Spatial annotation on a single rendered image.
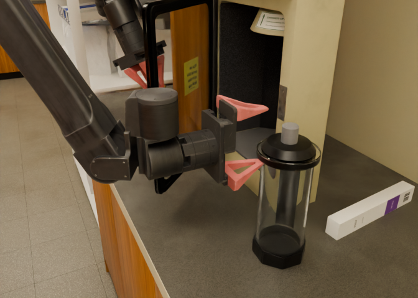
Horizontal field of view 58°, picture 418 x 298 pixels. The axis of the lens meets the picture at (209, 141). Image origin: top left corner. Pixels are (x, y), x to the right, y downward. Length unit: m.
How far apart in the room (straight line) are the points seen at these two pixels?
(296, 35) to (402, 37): 0.44
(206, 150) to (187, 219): 0.33
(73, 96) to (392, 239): 0.67
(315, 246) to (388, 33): 0.61
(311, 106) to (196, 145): 0.33
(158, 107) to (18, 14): 0.20
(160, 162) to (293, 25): 0.36
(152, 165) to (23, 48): 0.22
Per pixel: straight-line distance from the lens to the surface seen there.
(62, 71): 0.53
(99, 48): 2.00
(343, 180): 1.05
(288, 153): 0.62
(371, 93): 1.19
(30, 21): 0.54
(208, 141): 0.56
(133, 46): 0.82
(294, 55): 0.74
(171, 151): 0.53
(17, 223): 2.65
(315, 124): 0.83
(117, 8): 0.82
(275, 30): 0.82
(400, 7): 1.12
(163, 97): 0.50
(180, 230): 0.83
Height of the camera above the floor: 1.46
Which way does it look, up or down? 26 degrees down
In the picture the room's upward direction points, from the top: straight up
